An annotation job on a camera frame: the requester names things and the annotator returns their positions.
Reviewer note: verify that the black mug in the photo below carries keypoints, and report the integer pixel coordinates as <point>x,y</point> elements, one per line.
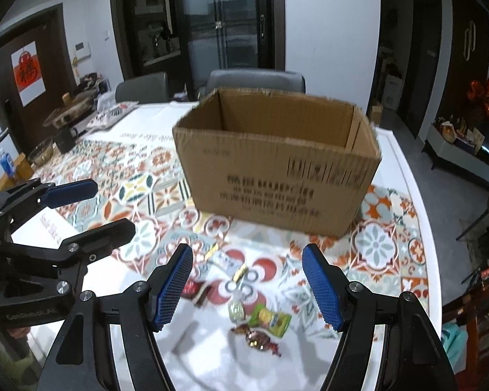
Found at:
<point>65,139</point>

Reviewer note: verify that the white low cabinet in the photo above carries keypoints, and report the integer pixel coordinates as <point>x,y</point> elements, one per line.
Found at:
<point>460,159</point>

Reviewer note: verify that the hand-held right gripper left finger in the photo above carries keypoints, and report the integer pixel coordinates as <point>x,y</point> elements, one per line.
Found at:
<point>171,289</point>

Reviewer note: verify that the brown cardboard box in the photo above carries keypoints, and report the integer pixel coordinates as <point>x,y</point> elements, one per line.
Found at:
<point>277,171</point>

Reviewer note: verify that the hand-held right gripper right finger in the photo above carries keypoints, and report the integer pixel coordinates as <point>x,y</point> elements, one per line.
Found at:
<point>324,289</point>

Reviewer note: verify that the dark red snack packet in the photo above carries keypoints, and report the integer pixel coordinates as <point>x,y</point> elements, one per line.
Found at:
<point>195,289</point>

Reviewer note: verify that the white wall intercom panel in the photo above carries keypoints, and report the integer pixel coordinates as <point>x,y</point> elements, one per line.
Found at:
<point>83,50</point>

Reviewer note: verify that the blue bottle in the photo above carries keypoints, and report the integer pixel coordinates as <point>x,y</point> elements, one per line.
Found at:
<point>7,163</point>

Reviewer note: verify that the yellow green snack packet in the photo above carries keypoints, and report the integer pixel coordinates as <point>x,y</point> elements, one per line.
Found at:
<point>269,319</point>

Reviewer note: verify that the red brown candy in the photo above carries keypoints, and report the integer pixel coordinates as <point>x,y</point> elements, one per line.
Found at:
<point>258,340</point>

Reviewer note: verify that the wooden box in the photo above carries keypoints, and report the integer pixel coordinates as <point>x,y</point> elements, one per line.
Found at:
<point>22,169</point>

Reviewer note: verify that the patterned white pillow packet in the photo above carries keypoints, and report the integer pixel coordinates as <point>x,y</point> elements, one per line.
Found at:
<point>112,115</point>

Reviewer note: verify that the glass bowl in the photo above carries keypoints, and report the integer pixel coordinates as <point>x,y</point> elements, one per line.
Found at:
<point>40,152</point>

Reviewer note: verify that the teal cloth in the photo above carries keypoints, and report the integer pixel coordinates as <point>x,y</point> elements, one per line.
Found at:
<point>454,346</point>

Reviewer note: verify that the dark framed glass door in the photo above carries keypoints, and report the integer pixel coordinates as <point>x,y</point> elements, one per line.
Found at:
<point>228,28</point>

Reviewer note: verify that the red and white door poster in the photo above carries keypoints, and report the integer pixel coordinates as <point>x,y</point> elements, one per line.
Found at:
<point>27,73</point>

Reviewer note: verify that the orange wooden chair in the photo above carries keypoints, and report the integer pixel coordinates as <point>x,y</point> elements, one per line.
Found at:
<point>487,313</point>

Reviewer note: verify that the small cardboard box on floor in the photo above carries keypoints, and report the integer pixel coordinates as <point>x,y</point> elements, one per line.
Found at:
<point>375,114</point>

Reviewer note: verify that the white box on floor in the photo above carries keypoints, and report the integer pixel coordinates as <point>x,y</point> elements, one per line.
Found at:
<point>392,93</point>

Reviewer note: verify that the patterned table runner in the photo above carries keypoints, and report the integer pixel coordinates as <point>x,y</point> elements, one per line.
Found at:
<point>146,187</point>

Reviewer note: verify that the grey chair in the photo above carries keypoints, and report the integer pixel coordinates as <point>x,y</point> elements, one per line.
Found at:
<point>142,87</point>
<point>252,79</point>

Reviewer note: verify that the cooking pot on wooden tray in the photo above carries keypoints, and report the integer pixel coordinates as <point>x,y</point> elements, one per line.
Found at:
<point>71,110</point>

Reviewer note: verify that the red foil balloons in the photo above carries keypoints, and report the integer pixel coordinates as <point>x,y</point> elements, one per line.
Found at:
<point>487,97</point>

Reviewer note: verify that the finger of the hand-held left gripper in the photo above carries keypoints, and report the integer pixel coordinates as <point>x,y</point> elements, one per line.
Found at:
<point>106,236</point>
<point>71,191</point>

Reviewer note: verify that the small white candy packet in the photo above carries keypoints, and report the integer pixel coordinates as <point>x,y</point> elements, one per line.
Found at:
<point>224,260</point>

